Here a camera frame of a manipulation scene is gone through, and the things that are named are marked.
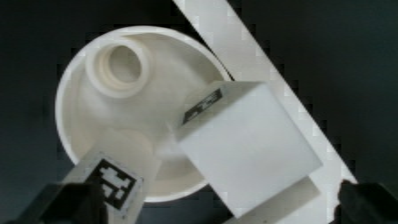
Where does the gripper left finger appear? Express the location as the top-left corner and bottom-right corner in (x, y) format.
(5, 183), (108, 224)

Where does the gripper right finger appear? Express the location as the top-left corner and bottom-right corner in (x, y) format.
(332, 180), (398, 224)

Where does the white stool leg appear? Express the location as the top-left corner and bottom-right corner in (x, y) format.
(175, 81), (321, 216)
(58, 128), (163, 224)

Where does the white round stool seat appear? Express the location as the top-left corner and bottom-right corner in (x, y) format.
(55, 26), (229, 203)

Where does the white right fence bar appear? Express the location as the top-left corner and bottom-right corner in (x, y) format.
(172, 0), (357, 224)

